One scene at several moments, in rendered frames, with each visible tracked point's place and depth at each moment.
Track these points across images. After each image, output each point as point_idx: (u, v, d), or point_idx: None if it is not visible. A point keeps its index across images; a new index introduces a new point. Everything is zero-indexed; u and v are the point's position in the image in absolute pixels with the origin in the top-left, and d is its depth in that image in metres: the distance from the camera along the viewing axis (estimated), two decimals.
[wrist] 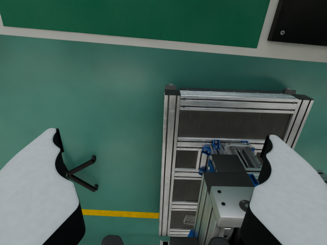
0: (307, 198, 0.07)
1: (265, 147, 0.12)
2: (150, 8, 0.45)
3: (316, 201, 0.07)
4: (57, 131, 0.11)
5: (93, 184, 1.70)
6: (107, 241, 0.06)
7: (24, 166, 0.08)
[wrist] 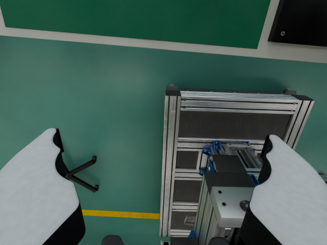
0: (307, 198, 0.07)
1: (265, 147, 0.12)
2: (151, 9, 0.45)
3: (316, 201, 0.07)
4: (57, 131, 0.11)
5: (93, 185, 1.70)
6: (107, 241, 0.06)
7: (24, 166, 0.08)
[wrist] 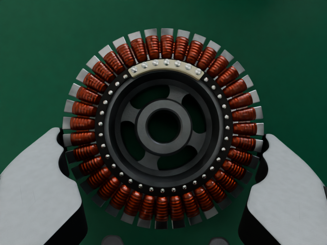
0: (303, 197, 0.07)
1: (262, 146, 0.12)
2: None
3: (313, 199, 0.07)
4: (61, 131, 0.11)
5: None
6: (107, 241, 0.06)
7: (28, 165, 0.08)
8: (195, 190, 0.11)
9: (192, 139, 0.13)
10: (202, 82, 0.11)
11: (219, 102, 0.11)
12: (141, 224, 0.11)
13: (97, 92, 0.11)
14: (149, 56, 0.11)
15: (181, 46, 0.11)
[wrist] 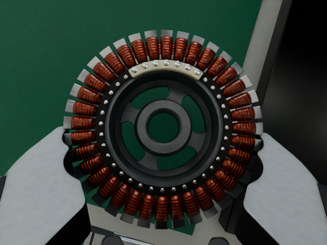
0: (298, 194, 0.07)
1: None
2: None
3: (307, 196, 0.07)
4: (66, 130, 0.11)
5: None
6: (107, 241, 0.06)
7: (34, 163, 0.09)
8: (195, 189, 0.11)
9: (192, 139, 0.13)
10: (201, 82, 0.11)
11: (218, 102, 0.11)
12: (141, 224, 0.11)
13: (98, 92, 0.11)
14: (149, 57, 0.11)
15: (180, 47, 0.11)
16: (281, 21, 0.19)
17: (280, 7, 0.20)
